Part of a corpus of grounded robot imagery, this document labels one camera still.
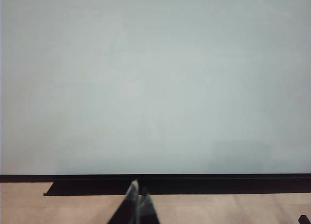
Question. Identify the small black angular object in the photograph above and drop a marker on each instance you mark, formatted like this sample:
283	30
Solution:
305	219

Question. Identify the white glass whiteboard black frame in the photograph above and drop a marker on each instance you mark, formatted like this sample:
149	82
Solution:
150	83

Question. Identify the black whiteboard pen tray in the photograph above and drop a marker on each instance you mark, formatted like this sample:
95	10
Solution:
206	188

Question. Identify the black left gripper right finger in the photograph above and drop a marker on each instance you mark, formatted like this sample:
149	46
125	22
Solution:
147	209

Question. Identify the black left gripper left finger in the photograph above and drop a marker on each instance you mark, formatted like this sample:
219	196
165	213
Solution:
130	204

